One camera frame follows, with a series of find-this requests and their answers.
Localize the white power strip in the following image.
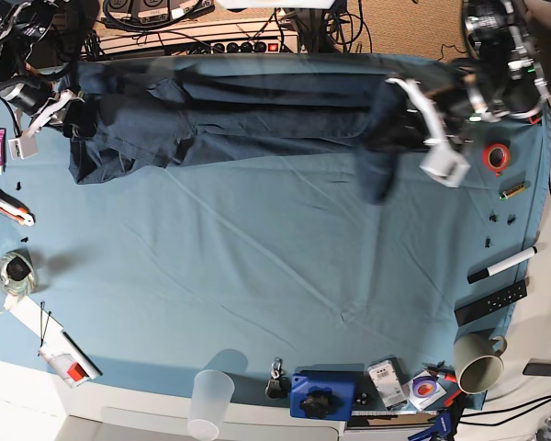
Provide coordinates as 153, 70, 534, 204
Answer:
97, 17, 302, 57

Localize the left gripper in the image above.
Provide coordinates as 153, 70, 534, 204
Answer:
366, 77, 499, 154

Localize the grey green mug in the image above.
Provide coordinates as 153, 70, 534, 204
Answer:
453, 334, 508, 395

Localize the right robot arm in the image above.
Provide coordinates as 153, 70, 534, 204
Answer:
0, 1, 430, 181

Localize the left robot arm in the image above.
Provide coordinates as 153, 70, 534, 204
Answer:
433, 1, 549, 136

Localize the white barcode package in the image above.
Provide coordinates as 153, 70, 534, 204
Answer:
367, 359, 408, 411

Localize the white red tube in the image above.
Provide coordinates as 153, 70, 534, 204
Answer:
38, 345, 89, 388

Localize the clear tape roll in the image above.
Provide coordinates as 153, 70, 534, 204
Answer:
0, 251, 36, 297

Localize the blue clamp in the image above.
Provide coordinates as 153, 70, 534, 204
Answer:
408, 404, 465, 441

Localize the black key fob with chain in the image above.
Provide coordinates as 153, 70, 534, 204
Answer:
264, 357, 289, 400

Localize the purple orange disc packet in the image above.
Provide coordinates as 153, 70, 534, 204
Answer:
402, 370, 446, 411

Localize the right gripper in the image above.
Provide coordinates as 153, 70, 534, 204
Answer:
0, 77, 97, 138

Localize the translucent plastic cup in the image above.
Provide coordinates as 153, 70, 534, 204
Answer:
186, 369, 235, 440

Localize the light blue table cloth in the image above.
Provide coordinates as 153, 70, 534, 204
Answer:
0, 53, 551, 412

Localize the black white marker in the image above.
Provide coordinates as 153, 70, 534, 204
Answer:
467, 246, 538, 284

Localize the blue box with knob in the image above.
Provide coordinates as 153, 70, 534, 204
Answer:
289, 370, 356, 422

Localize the red tape roll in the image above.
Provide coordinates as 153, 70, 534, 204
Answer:
481, 142, 511, 176

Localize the dark blue T-shirt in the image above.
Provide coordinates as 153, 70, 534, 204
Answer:
69, 63, 418, 204

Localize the black small device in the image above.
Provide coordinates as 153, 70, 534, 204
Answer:
523, 359, 551, 378

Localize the black remote control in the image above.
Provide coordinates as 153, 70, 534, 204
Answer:
454, 279, 527, 327

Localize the white paper strip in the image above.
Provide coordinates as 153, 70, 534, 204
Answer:
10, 297, 102, 384

